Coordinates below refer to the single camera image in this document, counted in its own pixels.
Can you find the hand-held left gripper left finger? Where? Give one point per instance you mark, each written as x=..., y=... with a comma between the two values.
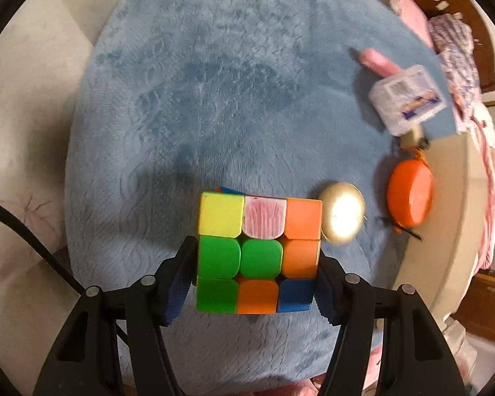
x=177, y=297

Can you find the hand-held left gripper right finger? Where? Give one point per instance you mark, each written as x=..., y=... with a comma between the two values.
x=325, y=293

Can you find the colourful puzzle cube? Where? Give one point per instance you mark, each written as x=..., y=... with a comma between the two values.
x=260, y=251

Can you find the gold round compact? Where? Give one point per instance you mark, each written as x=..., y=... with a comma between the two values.
x=341, y=212

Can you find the orange round tape measure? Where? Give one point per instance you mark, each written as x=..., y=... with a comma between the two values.
x=410, y=198

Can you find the white plastic bin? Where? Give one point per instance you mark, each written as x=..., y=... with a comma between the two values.
x=449, y=214

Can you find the clear plastic box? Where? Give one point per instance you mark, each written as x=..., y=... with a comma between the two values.
x=408, y=99

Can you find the pink fleece clothing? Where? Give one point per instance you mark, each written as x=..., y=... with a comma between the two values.
x=305, y=390

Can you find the pink cartoon quilt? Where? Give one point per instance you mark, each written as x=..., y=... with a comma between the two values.
x=489, y=165

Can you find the blue plush mat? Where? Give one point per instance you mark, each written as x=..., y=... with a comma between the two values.
x=210, y=90

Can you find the white patterned curtain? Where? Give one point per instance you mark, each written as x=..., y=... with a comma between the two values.
x=24, y=132

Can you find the purple floral blanket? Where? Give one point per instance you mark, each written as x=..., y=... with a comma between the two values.
x=453, y=45

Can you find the pink bed sheet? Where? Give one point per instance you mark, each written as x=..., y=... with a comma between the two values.
x=410, y=8

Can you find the wooden bed headboard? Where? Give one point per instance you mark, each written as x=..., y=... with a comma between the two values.
x=470, y=4

